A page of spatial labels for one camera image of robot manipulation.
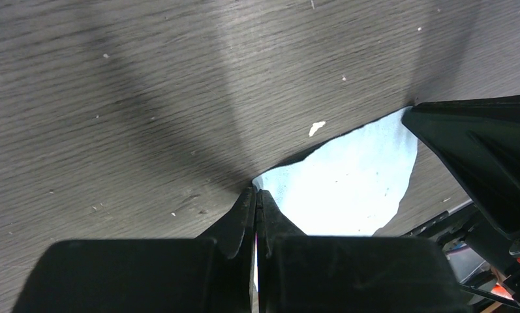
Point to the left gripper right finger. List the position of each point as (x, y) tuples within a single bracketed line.
[(306, 273)]

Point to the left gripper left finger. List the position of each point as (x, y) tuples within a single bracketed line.
[(210, 273)]

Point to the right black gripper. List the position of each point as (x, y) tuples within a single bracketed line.
[(478, 141)]

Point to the light blue cleaning cloth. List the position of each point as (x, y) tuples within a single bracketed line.
[(350, 186)]

